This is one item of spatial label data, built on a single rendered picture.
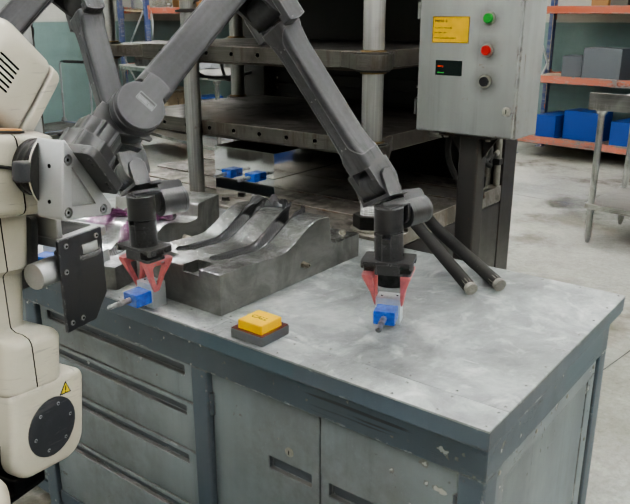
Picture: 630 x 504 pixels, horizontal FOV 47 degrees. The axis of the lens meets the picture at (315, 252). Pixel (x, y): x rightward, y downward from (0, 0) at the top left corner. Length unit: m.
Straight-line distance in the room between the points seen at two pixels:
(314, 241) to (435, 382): 0.58
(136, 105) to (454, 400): 0.68
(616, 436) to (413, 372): 1.59
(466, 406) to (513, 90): 1.04
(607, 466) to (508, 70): 1.33
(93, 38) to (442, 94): 0.97
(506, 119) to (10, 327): 1.33
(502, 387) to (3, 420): 0.81
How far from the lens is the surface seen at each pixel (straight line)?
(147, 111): 1.15
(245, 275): 1.55
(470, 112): 2.07
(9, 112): 1.19
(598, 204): 4.91
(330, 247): 1.77
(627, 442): 2.80
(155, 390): 1.77
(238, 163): 2.51
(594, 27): 8.32
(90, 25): 1.64
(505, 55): 2.02
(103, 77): 1.59
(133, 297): 1.56
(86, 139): 1.11
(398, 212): 1.39
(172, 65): 1.23
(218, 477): 1.72
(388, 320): 1.44
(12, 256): 1.25
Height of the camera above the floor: 1.39
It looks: 18 degrees down
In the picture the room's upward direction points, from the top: straight up
